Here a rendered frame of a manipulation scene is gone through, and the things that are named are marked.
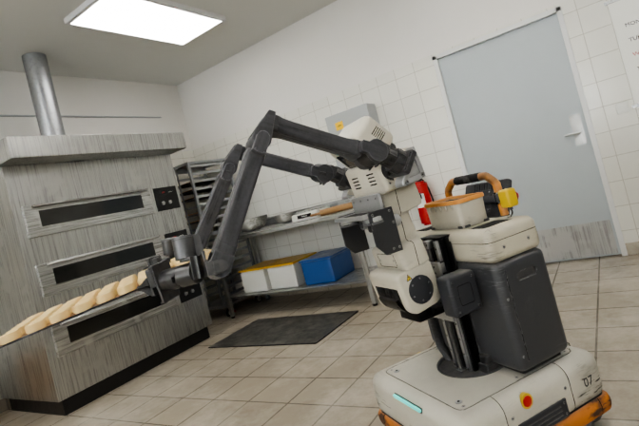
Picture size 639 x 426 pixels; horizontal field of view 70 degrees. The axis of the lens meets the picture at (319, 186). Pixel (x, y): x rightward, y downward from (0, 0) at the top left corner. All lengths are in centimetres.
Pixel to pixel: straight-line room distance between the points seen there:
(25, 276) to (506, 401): 324
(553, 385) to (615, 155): 271
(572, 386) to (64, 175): 363
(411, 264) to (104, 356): 296
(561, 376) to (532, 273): 36
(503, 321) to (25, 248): 322
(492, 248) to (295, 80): 389
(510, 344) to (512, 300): 16
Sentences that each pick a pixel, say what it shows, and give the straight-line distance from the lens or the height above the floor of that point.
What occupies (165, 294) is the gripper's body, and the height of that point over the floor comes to 93.
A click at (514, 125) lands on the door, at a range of 437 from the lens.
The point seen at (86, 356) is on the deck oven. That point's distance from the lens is 406.
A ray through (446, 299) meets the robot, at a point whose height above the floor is 61.
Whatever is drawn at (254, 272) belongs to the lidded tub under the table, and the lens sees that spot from 505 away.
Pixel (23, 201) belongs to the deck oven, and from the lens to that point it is 396.
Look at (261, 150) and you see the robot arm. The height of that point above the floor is 124.
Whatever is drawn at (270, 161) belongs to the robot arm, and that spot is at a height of 126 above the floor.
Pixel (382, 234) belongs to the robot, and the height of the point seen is 89.
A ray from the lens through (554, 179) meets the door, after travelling 436.
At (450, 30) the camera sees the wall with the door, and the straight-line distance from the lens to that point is 455.
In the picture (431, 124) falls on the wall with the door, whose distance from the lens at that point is 451.
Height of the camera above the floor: 108
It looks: 1 degrees up
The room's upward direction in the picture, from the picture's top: 14 degrees counter-clockwise
